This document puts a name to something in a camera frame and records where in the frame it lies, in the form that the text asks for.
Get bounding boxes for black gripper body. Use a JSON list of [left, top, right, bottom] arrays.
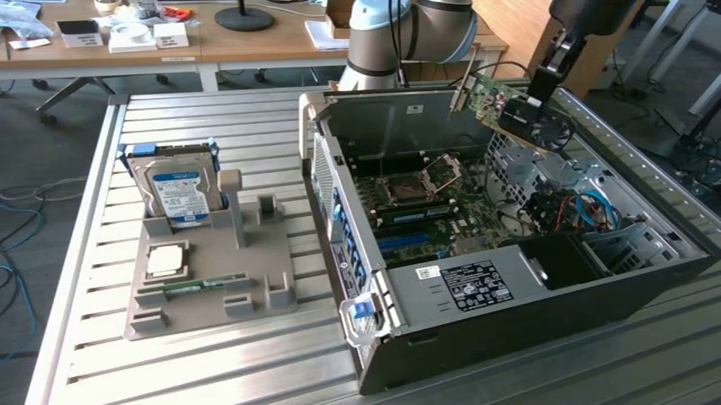
[[547, 0, 639, 38]]

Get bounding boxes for green graphics card black fan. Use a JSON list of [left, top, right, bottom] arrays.
[[448, 41, 581, 154]]

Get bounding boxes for perforated metal disk bay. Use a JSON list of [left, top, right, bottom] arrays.
[[482, 128, 570, 199]]

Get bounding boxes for metal socket cover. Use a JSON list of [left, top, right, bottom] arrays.
[[420, 153, 464, 200]]

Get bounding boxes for green motherboard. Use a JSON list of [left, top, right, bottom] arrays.
[[348, 166, 534, 271]]

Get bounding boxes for CPU socket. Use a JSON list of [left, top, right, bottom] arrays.
[[380, 173, 436, 204]]

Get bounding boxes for installed RAM stick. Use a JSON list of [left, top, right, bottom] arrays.
[[380, 205, 458, 228]]

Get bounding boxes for brown cardboard box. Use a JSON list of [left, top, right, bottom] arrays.
[[324, 0, 354, 29]]

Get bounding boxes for slanted metal disk bay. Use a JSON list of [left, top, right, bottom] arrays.
[[579, 219, 686, 278]]

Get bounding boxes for white paper stack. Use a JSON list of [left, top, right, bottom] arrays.
[[303, 19, 350, 51]]

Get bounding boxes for blue expansion slot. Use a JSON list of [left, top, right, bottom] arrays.
[[375, 230, 434, 255]]

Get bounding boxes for wooden desk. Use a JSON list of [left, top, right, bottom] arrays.
[[199, 0, 511, 92], [0, 0, 204, 123]]

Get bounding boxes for grey power supply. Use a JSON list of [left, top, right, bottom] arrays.
[[384, 246, 553, 329]]

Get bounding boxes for black round lamp base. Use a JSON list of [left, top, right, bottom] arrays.
[[212, 0, 276, 32]]

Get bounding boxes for black open PC case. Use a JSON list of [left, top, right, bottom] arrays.
[[298, 75, 721, 396]]

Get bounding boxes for blue release latch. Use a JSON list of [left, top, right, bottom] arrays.
[[348, 301, 378, 321]]

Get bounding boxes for plain white box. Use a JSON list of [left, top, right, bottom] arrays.
[[152, 22, 189, 50]]

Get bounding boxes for hard disk blue carrier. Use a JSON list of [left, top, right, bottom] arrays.
[[116, 142, 224, 231]]

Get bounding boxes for grey parts rack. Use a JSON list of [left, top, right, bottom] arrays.
[[121, 168, 299, 342]]

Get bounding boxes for white box with tape roll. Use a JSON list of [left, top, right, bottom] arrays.
[[105, 23, 159, 54]]

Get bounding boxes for silver CPU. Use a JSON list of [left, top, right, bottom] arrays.
[[144, 246, 187, 279]]

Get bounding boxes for green RAM stick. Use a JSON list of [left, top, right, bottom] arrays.
[[136, 273, 248, 295]]

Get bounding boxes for black and white box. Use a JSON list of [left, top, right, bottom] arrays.
[[55, 19, 104, 49]]

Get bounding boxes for small white label card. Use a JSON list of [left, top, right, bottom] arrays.
[[7, 38, 52, 51]]

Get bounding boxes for clear plastic bag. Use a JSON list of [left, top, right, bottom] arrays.
[[0, 1, 56, 40]]

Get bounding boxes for black cable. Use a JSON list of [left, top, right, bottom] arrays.
[[475, 62, 537, 85]]

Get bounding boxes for white table frame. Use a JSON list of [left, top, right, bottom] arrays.
[[618, 0, 721, 115]]

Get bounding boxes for blue wire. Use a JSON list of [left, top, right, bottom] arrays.
[[571, 190, 622, 232]]

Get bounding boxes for grey floor cable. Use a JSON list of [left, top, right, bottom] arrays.
[[0, 176, 85, 203]]

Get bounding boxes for blue floor cable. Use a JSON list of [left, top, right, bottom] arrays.
[[0, 206, 44, 362]]

